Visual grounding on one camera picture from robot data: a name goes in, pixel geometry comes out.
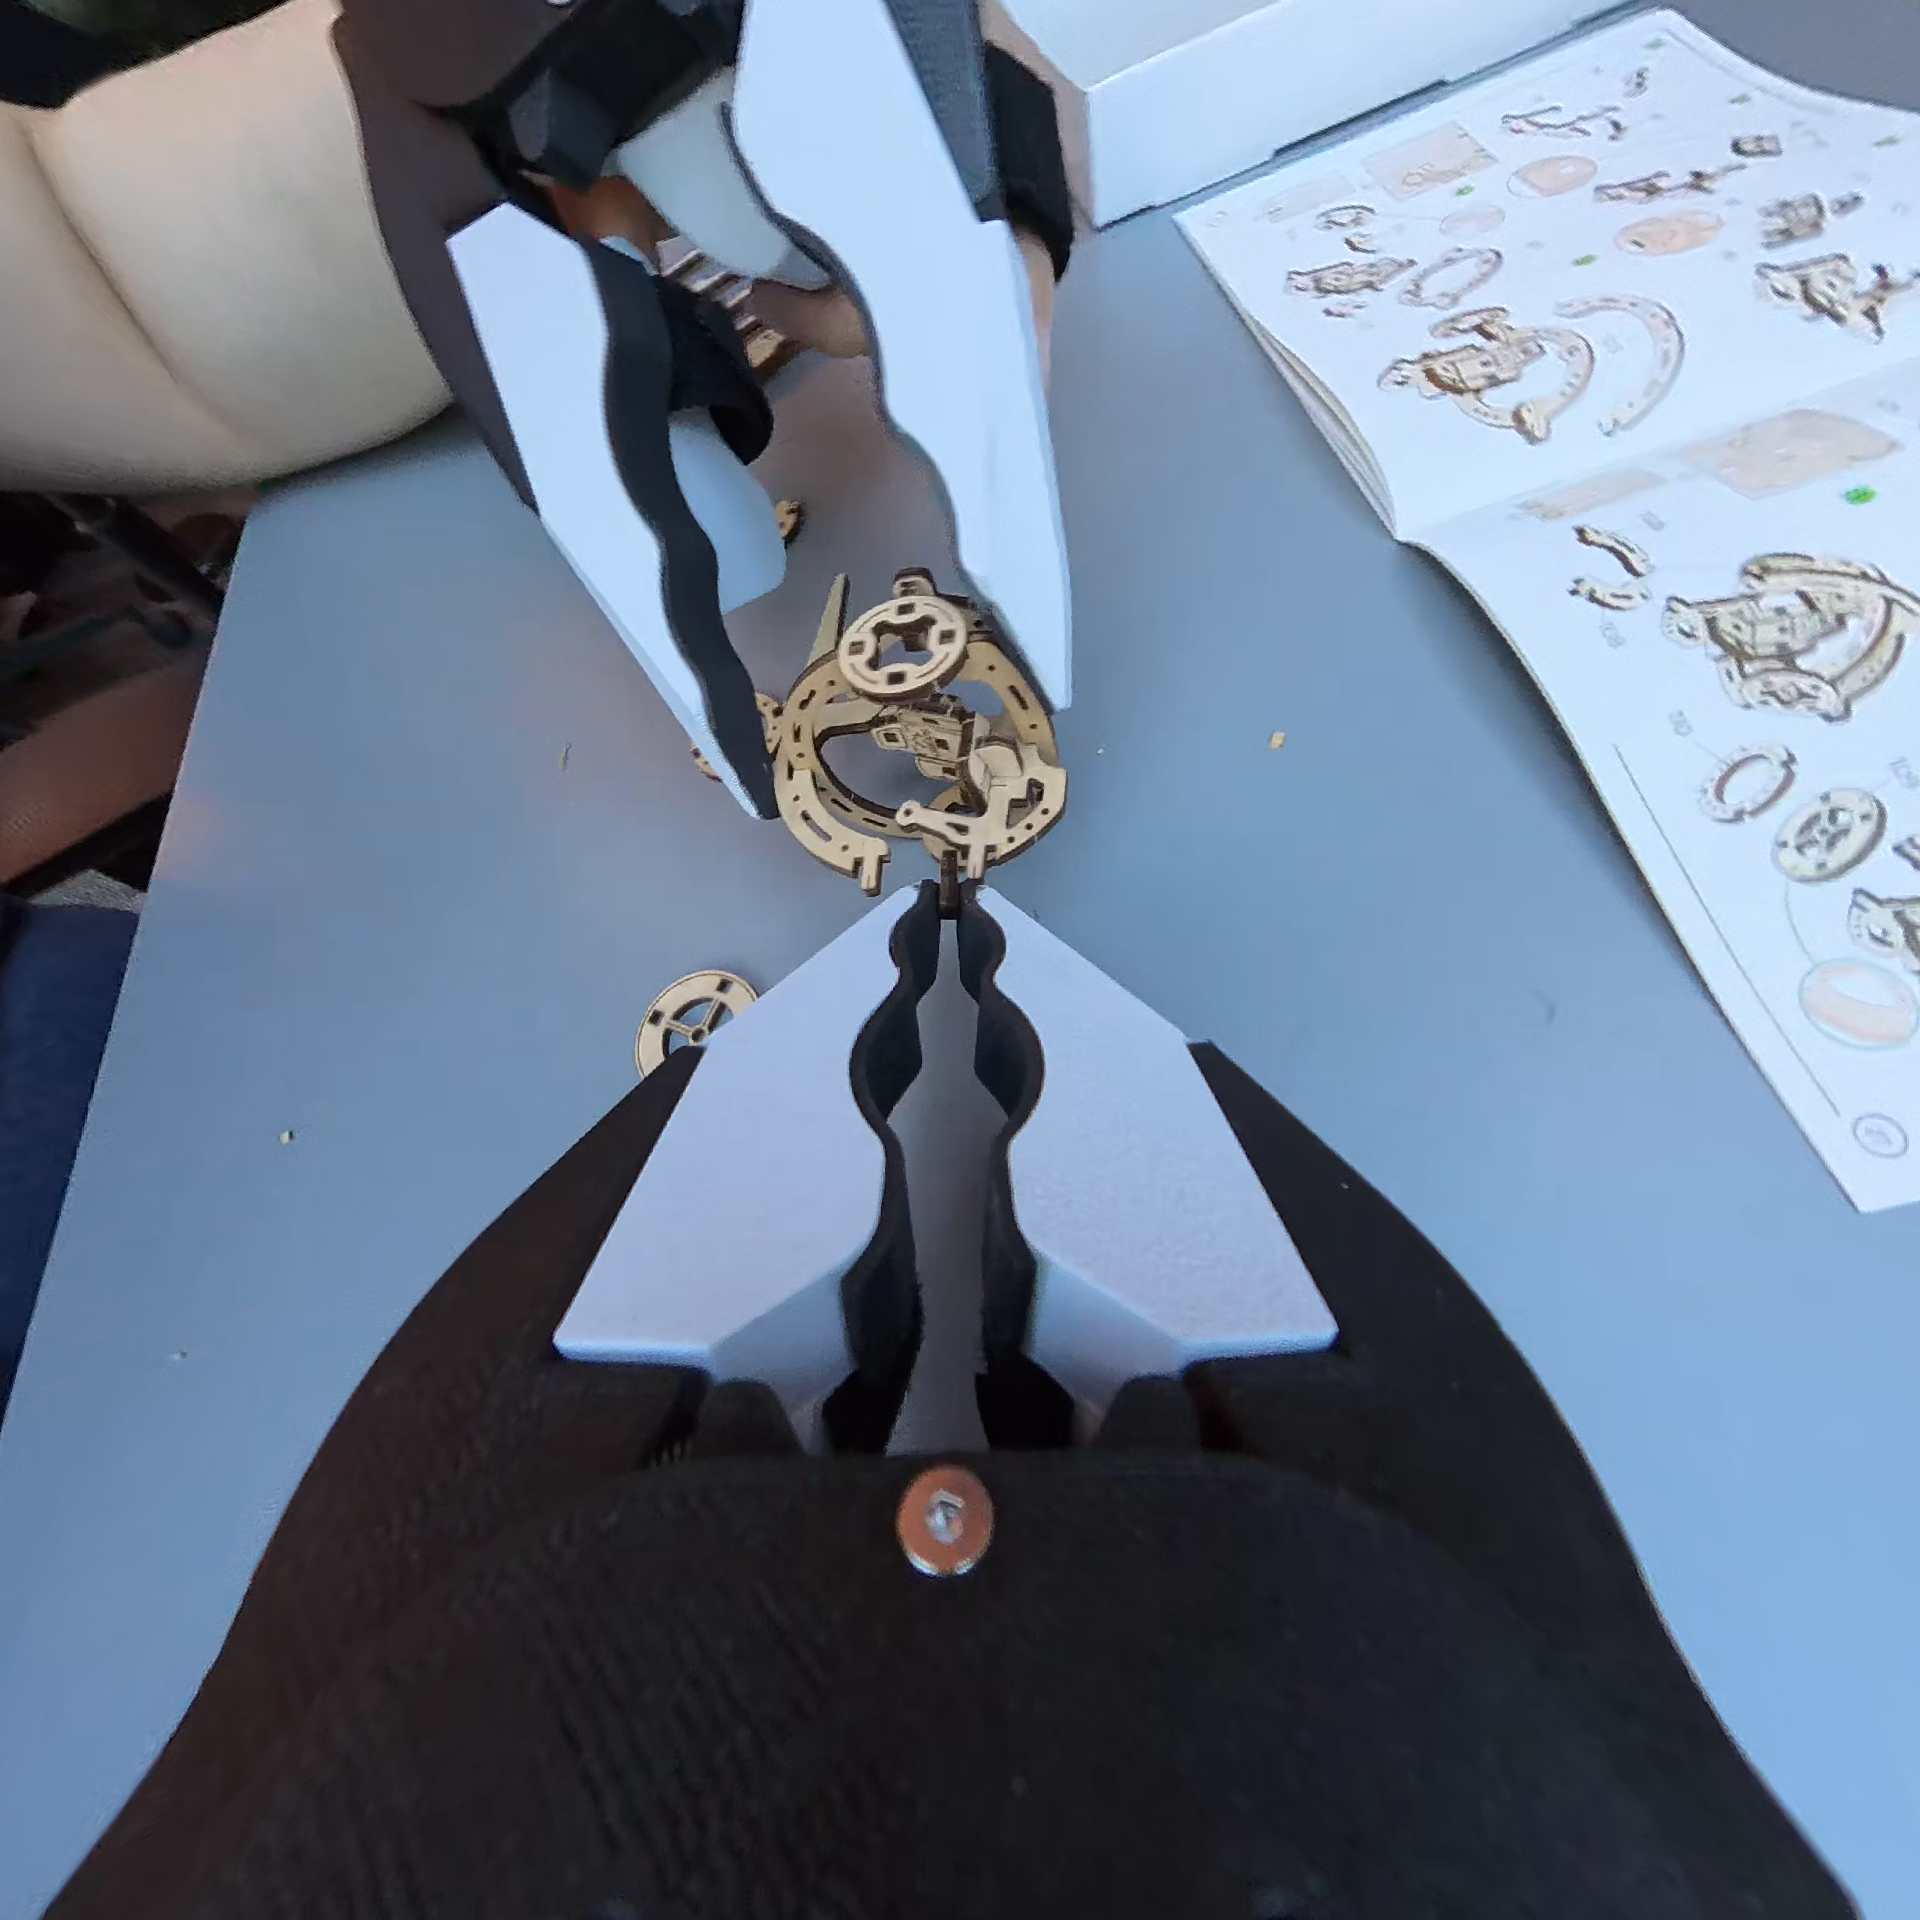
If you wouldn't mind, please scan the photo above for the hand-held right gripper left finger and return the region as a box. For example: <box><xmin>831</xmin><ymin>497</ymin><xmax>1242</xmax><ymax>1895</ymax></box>
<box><xmin>556</xmin><ymin>883</ymin><xmax>939</xmax><ymax>1454</ymax></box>

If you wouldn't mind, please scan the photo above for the white assembly instruction booklet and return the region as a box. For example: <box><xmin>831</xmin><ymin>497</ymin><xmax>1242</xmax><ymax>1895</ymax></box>
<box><xmin>1176</xmin><ymin>7</ymin><xmax>1920</xmax><ymax>1214</ymax></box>

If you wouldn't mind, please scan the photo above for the person's left hand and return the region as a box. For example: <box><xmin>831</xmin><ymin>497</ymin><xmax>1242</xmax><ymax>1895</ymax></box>
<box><xmin>772</xmin><ymin>225</ymin><xmax>1059</xmax><ymax>365</ymax></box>

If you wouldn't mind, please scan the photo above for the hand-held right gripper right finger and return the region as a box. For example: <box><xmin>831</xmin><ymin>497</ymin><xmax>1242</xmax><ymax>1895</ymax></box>
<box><xmin>951</xmin><ymin>883</ymin><xmax>1340</xmax><ymax>1444</ymax></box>

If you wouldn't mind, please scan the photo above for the white cardboard box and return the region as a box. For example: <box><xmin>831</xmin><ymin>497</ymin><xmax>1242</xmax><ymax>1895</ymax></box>
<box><xmin>1002</xmin><ymin>0</ymin><xmax>1637</xmax><ymax>231</ymax></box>

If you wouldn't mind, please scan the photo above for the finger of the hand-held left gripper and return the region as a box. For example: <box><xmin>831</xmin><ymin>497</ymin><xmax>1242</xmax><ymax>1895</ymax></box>
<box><xmin>449</xmin><ymin>202</ymin><xmax>785</xmax><ymax>826</ymax></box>
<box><xmin>731</xmin><ymin>0</ymin><xmax>1076</xmax><ymax>713</ymax></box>

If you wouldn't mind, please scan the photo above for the small wooden model assembly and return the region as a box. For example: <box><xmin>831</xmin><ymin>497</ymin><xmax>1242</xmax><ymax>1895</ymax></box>
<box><xmin>765</xmin><ymin>569</ymin><xmax>1069</xmax><ymax>895</ymax></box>

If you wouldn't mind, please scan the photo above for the spoked wooden wheel disc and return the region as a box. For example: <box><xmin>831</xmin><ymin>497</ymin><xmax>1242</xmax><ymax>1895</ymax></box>
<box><xmin>633</xmin><ymin>970</ymin><xmax>760</xmax><ymax>1079</ymax></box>

